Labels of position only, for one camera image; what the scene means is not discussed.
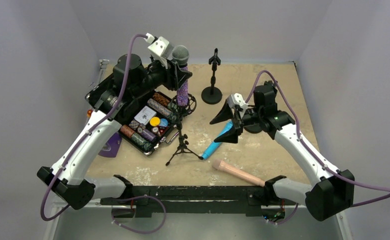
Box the purple glitter microphone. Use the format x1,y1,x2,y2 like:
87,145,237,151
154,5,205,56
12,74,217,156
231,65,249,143
172,45,190,107

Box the black tripod shock-mount stand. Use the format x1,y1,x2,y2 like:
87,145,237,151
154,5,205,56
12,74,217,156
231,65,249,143
165,93,204,167

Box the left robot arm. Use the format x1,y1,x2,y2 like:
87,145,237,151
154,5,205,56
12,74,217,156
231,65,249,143
37,53,192,210

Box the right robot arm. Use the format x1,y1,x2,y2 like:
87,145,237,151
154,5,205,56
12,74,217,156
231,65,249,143
210,81,355,222

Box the black round-base stand right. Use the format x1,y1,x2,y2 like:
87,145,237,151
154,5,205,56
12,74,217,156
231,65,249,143
244,123,263,134

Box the black round-base stand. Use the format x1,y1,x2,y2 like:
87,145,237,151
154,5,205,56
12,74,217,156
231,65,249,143
244,123,263,134
201,48,223,105

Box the black round-base stand rear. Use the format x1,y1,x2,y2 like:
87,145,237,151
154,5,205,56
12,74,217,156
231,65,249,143
201,48,223,105

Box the blue microphone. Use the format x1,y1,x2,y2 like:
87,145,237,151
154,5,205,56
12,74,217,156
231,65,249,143
201,121,233,160

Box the orange black chip row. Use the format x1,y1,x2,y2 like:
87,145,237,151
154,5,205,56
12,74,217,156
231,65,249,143
152,92,171,107

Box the pink microphone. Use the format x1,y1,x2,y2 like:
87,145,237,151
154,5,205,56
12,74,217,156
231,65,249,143
212,159,266,187

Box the blue tan chip row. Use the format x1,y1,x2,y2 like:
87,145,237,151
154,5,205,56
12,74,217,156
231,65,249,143
147,98,174,120

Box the white playing card deck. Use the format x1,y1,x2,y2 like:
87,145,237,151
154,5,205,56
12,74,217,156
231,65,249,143
134,105,157,125

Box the yellow round chip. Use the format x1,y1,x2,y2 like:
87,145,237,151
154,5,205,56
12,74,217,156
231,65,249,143
149,116,161,127

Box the blue blind button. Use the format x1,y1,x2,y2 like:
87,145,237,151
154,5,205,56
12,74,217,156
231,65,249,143
158,118,169,128

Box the black poker chip case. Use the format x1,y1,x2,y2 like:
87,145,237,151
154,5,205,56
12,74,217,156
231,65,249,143
85,77,177,156

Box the purple toy box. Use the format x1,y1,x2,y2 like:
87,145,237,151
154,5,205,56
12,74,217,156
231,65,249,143
86,109,122,159

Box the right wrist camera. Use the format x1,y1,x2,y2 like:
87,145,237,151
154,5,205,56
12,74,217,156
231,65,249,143
226,93,249,112

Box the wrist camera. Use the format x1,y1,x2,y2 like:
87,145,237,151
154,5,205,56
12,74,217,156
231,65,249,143
145,33,174,69
226,93,249,112

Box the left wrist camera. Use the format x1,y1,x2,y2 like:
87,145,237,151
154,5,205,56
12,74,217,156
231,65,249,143
145,33,174,69

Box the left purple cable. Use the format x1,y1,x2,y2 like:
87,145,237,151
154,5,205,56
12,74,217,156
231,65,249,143
40,33,150,222

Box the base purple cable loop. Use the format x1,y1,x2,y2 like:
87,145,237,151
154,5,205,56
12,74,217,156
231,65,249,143
111,196,168,235

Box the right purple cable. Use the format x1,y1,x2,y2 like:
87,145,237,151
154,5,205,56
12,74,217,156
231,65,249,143
244,70,390,209

